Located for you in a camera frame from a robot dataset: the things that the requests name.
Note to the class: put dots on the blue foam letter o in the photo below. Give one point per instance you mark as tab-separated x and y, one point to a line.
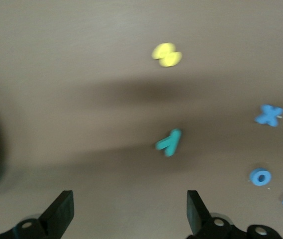
253	177

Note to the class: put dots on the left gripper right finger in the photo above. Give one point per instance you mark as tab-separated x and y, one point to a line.
201	221

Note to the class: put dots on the yellow foam letter s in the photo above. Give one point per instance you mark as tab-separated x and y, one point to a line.
167	54

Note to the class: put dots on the blue foam letter x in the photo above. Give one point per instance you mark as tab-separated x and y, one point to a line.
269	115

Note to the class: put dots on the teal foam letter y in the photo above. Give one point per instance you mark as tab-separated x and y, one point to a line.
171	143

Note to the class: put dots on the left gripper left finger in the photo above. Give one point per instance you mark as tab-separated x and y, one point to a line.
51	219

